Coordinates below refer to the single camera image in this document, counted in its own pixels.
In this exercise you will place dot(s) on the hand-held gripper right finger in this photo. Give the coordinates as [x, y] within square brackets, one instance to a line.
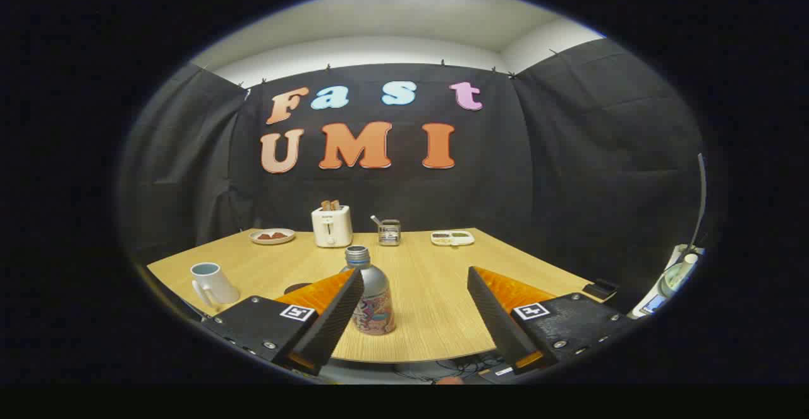
[496, 318]

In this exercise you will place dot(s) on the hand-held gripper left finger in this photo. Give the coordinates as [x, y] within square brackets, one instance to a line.
[335, 318]

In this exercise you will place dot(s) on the silver juice bottle printed label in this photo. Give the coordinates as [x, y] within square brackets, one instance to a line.
[377, 308]

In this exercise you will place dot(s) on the wooden table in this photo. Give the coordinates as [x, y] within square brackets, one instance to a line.
[430, 292]

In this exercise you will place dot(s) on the white toaster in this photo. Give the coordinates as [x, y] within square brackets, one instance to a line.
[332, 228]

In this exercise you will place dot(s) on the white divided food tray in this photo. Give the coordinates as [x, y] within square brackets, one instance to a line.
[452, 238]

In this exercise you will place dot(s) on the metal utensil holder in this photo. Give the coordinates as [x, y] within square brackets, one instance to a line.
[389, 234]

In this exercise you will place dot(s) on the white plate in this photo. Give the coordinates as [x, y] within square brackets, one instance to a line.
[272, 240]

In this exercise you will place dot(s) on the brown food pieces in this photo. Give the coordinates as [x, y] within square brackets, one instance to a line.
[272, 236]

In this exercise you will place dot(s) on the small black device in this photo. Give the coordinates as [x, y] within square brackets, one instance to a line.
[600, 289]

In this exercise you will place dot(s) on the black backdrop cloth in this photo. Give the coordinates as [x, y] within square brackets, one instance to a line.
[537, 185]

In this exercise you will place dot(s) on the white device with screen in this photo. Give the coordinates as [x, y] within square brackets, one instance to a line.
[671, 280]

